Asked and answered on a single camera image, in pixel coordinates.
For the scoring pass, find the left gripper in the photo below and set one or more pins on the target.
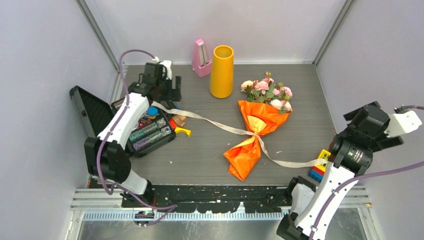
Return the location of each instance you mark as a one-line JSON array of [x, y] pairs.
[[174, 94]]

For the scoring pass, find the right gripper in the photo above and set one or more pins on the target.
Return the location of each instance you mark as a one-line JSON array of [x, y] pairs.
[[390, 142]]

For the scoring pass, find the pink flower bouquet orange wrap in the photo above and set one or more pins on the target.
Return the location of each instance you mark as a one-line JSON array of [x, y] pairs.
[[266, 109]]

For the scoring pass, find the cream ribbon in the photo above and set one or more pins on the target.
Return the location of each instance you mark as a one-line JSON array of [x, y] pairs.
[[287, 164]]

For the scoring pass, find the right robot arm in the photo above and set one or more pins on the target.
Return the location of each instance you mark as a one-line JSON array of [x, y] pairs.
[[351, 154]]

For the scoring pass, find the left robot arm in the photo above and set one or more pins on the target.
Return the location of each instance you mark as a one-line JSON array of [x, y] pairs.
[[105, 154]]

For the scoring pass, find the yellow vase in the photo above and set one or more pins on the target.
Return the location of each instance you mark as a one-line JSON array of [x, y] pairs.
[[222, 72]]

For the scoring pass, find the wooden blocks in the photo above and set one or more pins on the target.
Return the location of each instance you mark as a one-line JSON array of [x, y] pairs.
[[180, 120]]

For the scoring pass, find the red block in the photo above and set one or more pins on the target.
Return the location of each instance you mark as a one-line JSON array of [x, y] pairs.
[[172, 123]]

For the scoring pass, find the pink metronome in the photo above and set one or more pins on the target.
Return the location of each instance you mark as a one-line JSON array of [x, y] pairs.
[[201, 63]]

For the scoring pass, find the black open case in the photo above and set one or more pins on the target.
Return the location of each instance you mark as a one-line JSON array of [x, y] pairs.
[[99, 122]]

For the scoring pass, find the colourful toy brick stack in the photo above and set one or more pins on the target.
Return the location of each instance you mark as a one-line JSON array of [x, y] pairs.
[[317, 172]]

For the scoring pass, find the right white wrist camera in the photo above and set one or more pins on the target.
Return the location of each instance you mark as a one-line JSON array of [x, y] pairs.
[[402, 123]]

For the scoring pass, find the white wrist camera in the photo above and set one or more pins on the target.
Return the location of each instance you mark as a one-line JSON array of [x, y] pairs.
[[402, 123], [167, 64]]

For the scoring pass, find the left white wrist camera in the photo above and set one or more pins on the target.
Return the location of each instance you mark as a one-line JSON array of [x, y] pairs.
[[167, 64]]

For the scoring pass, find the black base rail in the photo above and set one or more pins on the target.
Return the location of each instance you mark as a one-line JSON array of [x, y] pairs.
[[218, 199]]

